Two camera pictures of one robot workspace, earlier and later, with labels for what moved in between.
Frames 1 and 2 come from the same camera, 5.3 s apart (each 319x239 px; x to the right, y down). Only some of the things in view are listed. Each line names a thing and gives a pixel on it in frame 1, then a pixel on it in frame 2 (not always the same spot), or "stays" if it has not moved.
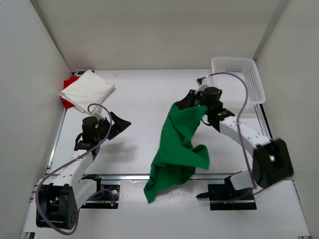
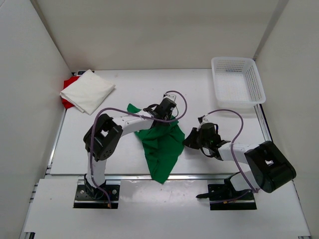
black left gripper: x=119 y=125 to x=164 y=124
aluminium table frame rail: x=263 y=122 stays
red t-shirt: x=66 y=103 stays
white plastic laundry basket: x=233 y=90 stays
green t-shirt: x=176 y=161 to x=162 y=145
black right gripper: x=188 y=101 to x=190 y=142
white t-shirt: x=87 y=89 stays
